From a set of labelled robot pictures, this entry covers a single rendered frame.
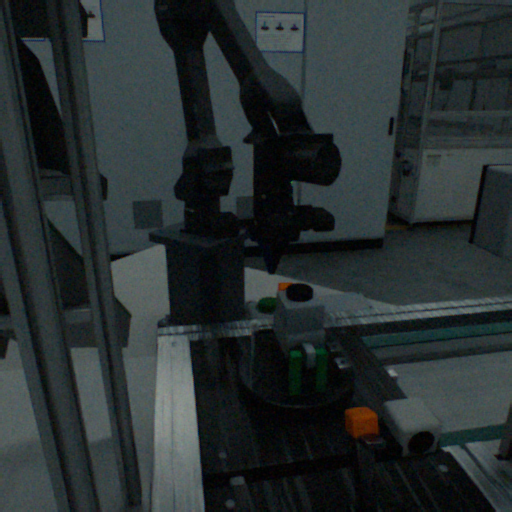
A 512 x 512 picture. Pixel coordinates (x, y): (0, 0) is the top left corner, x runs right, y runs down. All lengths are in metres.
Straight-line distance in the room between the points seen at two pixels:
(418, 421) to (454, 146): 4.33
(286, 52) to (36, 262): 3.31
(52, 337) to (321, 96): 3.39
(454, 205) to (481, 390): 4.27
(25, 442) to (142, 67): 2.93
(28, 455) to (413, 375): 0.53
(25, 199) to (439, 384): 0.58
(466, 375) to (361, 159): 3.11
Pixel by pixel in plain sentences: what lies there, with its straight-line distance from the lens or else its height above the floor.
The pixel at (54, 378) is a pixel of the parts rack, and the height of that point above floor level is 1.16.
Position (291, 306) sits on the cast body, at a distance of 0.47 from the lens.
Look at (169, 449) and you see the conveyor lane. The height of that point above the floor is 0.96.
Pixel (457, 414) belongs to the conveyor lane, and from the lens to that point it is 0.64.
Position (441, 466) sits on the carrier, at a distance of 0.48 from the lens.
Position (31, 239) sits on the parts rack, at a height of 1.23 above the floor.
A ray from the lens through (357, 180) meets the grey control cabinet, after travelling 3.74.
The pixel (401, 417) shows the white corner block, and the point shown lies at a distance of 0.49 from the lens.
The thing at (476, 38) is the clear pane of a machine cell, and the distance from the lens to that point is 4.78.
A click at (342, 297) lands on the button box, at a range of 0.78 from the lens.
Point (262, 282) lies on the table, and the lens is 1.08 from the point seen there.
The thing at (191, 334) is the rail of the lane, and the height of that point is 0.96.
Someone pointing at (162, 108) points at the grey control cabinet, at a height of 1.19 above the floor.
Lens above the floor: 1.30
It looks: 22 degrees down
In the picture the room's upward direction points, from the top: straight up
